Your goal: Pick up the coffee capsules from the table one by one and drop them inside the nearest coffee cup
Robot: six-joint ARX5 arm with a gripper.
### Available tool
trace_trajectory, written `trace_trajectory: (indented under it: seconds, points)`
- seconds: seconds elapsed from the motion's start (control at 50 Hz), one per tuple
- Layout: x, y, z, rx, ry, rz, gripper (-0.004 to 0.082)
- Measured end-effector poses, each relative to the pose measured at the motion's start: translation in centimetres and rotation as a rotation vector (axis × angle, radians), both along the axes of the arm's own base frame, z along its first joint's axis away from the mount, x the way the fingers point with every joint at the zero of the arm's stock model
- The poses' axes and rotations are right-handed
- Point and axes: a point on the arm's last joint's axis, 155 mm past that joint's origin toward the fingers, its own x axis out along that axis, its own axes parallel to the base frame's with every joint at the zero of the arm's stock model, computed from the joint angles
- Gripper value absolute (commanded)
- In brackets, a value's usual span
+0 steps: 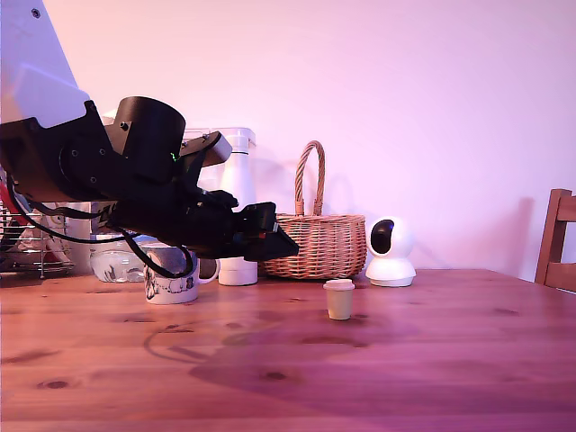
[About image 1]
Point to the pale coffee capsule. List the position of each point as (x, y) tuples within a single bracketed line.
[(339, 301)]

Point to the tall white bottle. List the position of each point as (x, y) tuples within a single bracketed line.
[(238, 189)]

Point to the white mug with blue print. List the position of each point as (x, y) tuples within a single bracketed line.
[(173, 290)]

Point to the large clear water bottle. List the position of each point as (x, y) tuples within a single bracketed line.
[(112, 267)]

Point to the red book in rack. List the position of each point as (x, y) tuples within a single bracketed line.
[(6, 195)]

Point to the wooden chair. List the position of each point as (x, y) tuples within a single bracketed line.
[(555, 234)]

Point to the pale grey gripper camera box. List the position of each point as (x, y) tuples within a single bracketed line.
[(216, 148)]

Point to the small white round camera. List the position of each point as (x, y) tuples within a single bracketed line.
[(400, 245)]

